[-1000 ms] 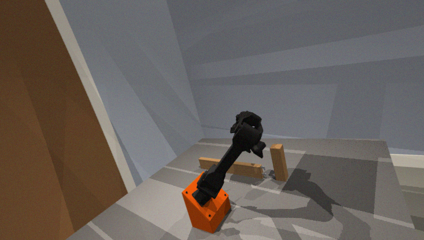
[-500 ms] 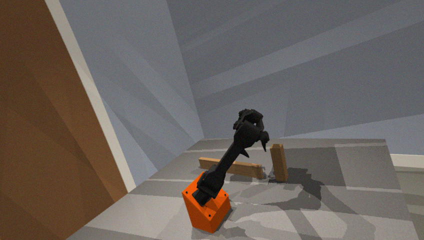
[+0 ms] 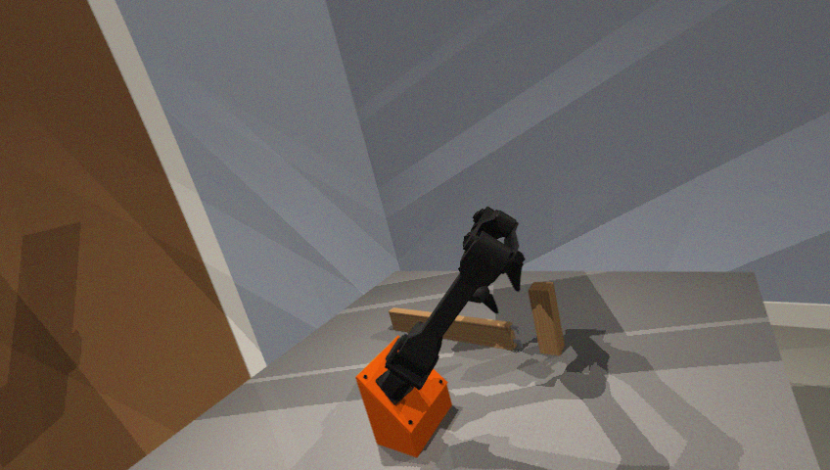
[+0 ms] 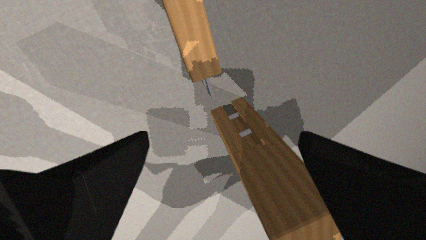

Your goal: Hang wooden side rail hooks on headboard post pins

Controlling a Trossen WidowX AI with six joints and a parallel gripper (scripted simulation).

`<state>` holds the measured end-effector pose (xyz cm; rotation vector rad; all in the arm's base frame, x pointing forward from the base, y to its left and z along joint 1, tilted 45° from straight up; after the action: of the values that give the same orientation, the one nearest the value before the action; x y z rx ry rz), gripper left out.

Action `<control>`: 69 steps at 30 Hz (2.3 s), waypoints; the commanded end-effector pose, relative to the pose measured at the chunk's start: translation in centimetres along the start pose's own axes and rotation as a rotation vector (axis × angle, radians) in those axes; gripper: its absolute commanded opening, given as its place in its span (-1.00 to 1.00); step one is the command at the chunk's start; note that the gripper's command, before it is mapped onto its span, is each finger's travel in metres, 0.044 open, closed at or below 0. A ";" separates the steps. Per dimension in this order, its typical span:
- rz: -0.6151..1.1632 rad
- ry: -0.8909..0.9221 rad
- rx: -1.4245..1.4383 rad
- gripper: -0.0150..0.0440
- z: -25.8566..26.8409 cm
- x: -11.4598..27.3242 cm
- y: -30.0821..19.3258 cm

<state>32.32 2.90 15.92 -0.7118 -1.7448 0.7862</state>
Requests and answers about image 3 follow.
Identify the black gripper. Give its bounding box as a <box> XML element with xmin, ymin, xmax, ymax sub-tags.
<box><xmin>469</xmin><ymin>251</ymin><xmax>525</xmax><ymax>313</ymax></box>

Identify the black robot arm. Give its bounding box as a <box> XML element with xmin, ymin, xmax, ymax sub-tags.
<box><xmin>376</xmin><ymin>207</ymin><xmax>519</xmax><ymax>405</ymax></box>

